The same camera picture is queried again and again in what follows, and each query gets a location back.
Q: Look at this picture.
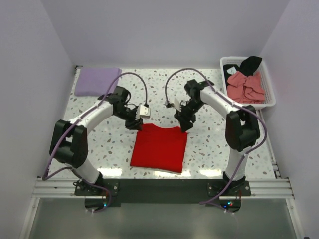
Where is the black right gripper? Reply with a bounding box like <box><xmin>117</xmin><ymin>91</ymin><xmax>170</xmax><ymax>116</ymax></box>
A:
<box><xmin>174</xmin><ymin>100</ymin><xmax>205</xmax><ymax>134</ymax></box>

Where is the red t shirt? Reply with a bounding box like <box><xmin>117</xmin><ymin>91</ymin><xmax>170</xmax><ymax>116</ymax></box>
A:
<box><xmin>130</xmin><ymin>124</ymin><xmax>188</xmax><ymax>174</ymax></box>

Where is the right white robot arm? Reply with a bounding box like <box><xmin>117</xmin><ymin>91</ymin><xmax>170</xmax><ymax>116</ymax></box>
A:
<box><xmin>175</xmin><ymin>80</ymin><xmax>260</xmax><ymax>196</ymax></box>

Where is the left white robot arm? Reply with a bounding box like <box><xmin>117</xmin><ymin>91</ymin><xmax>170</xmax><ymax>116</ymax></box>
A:
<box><xmin>49</xmin><ymin>86</ymin><xmax>143</xmax><ymax>196</ymax></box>

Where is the folded lilac t shirt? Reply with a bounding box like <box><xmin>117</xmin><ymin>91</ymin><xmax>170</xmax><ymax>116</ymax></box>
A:
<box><xmin>74</xmin><ymin>67</ymin><xmax>122</xmax><ymax>97</ymax></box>

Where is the pink t shirt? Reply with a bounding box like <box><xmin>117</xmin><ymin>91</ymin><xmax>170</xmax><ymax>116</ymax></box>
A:
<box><xmin>227</xmin><ymin>71</ymin><xmax>266</xmax><ymax>104</ymax></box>

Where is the white plastic laundry basket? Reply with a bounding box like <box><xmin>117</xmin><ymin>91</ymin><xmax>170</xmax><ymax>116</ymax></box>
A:
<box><xmin>220</xmin><ymin>56</ymin><xmax>276</xmax><ymax>110</ymax></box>

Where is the black t shirt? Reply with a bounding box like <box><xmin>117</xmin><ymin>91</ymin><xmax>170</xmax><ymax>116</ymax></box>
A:
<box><xmin>220</xmin><ymin>56</ymin><xmax>262</xmax><ymax>81</ymax></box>

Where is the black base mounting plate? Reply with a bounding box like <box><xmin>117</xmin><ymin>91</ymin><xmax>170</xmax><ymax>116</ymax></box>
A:
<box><xmin>74</xmin><ymin>178</ymin><xmax>252</xmax><ymax>212</ymax></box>

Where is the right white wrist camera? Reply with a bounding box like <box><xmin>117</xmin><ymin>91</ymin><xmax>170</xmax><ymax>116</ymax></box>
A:
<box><xmin>173</xmin><ymin>98</ymin><xmax>181</xmax><ymax>112</ymax></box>

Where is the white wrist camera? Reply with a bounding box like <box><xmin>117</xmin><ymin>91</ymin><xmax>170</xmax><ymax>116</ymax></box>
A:
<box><xmin>173</xmin><ymin>98</ymin><xmax>181</xmax><ymax>112</ymax></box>
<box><xmin>136</xmin><ymin>105</ymin><xmax>151</xmax><ymax>119</ymax></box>

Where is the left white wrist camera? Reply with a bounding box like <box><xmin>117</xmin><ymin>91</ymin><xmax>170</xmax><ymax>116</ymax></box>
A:
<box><xmin>136</xmin><ymin>105</ymin><xmax>151</xmax><ymax>119</ymax></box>

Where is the aluminium frame rail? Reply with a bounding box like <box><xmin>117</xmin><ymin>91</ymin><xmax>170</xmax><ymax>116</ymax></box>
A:
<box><xmin>32</xmin><ymin>178</ymin><xmax>294</xmax><ymax>201</ymax></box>

